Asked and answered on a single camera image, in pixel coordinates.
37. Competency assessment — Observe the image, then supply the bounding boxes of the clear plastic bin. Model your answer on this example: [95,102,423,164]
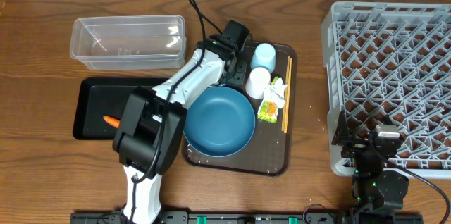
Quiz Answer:
[70,15,186,70]

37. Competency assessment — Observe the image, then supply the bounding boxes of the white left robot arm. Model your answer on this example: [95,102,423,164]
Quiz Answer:
[112,33,248,223]

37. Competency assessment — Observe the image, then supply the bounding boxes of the green snack wrapper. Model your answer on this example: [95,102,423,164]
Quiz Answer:
[257,77,278,123]

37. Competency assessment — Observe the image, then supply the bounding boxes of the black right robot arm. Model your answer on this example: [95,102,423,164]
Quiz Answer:
[332,112,409,223]

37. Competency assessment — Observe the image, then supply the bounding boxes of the crumpled white tissue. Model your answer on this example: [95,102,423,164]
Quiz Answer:
[263,77,288,109]

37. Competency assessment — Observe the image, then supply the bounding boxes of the grey dishwasher rack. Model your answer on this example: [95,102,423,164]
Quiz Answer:
[321,1,450,179]

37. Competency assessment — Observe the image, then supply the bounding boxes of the wooden chopstick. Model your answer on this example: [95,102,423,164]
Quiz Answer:
[281,56,291,133]
[283,57,292,134]

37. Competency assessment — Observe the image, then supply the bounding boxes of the wooden chopstick outer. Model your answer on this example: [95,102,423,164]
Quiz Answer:
[283,57,292,134]

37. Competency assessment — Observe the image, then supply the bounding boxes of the light blue plastic cup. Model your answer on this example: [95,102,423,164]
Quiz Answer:
[250,43,276,73]

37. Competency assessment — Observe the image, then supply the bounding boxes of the dark brown serving tray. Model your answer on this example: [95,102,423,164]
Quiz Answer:
[181,44,297,177]

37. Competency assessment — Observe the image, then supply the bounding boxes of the orange carrot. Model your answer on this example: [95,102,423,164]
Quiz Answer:
[103,116,120,128]

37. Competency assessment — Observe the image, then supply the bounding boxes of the blue plate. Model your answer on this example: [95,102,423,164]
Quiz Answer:
[184,87,256,157]

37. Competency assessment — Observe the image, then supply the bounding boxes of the wooden chopstick inner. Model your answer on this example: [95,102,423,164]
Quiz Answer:
[281,56,291,133]

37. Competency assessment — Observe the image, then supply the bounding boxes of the black waste tray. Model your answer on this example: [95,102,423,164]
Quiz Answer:
[73,77,166,140]

